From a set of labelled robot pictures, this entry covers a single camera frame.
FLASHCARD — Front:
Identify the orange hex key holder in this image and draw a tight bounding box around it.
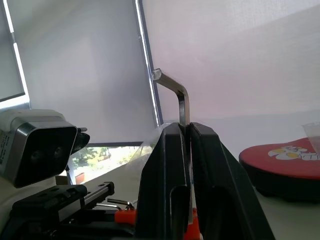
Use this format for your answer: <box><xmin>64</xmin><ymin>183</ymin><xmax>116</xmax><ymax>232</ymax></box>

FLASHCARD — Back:
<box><xmin>114</xmin><ymin>208</ymin><xmax>201</xmax><ymax>240</ymax></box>

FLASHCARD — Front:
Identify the red and black round case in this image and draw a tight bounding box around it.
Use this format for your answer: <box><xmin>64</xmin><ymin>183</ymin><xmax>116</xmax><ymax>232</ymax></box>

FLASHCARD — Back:
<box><xmin>238</xmin><ymin>136</ymin><xmax>320</xmax><ymax>202</ymax></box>

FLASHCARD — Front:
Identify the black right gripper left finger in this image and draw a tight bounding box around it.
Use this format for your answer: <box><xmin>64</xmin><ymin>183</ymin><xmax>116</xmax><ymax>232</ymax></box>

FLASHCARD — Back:
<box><xmin>134</xmin><ymin>121</ymin><xmax>193</xmax><ymax>240</ymax></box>

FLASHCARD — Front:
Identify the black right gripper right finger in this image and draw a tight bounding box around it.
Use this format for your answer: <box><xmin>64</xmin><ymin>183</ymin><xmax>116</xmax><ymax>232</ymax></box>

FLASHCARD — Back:
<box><xmin>189</xmin><ymin>121</ymin><xmax>276</xmax><ymax>240</ymax></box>

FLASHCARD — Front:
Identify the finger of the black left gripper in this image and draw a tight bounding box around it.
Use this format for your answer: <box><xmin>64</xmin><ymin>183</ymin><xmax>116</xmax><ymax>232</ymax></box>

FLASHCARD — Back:
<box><xmin>58</xmin><ymin>209</ymin><xmax>136</xmax><ymax>237</ymax></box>

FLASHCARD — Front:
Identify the grey window frame post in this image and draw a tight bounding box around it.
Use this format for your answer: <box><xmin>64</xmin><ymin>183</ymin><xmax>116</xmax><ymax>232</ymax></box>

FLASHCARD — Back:
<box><xmin>134</xmin><ymin>0</ymin><xmax>165</xmax><ymax>128</ymax></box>

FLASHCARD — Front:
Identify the grey camera module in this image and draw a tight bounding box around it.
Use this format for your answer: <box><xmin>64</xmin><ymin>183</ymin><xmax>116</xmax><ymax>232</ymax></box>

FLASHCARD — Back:
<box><xmin>0</xmin><ymin>108</ymin><xmax>79</xmax><ymax>189</ymax></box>

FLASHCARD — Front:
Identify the small silver hex key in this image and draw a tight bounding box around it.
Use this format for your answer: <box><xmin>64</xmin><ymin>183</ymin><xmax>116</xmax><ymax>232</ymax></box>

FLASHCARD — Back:
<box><xmin>106</xmin><ymin>198</ymin><xmax>135</xmax><ymax>210</ymax></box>
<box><xmin>95</xmin><ymin>203</ymin><xmax>122</xmax><ymax>211</ymax></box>

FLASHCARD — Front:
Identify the clear plastic cup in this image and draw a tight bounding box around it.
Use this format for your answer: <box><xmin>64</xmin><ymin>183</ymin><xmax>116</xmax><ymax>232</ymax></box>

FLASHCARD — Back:
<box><xmin>301</xmin><ymin>121</ymin><xmax>320</xmax><ymax>151</ymax></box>

